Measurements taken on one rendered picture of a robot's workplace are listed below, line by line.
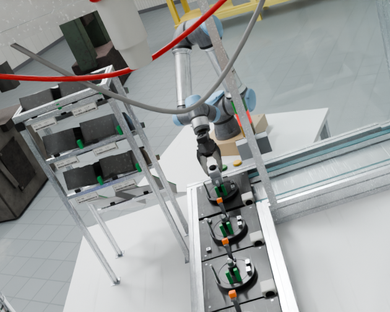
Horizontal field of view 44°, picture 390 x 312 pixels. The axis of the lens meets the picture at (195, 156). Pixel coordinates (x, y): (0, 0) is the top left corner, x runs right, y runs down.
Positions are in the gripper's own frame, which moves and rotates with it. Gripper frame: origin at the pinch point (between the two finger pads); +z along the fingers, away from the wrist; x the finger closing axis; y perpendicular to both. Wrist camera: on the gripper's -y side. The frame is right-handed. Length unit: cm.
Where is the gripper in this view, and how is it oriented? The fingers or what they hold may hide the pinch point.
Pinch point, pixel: (213, 171)
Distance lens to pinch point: 201.1
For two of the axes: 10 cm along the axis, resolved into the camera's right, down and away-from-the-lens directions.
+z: 2.7, 9.1, -3.0
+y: 2.3, 2.4, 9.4
